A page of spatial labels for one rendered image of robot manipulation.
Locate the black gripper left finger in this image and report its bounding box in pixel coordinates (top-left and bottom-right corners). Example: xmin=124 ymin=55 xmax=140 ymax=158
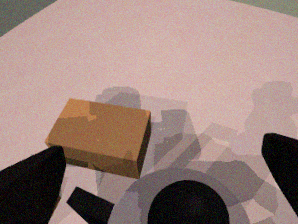
xmin=0 ymin=145 xmax=67 ymax=224

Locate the glass french press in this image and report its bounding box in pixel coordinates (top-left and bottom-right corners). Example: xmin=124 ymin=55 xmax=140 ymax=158
xmin=67 ymin=168 xmax=250 ymax=224

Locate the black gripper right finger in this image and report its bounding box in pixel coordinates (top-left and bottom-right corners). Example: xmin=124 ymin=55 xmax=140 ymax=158
xmin=262 ymin=132 xmax=298 ymax=216

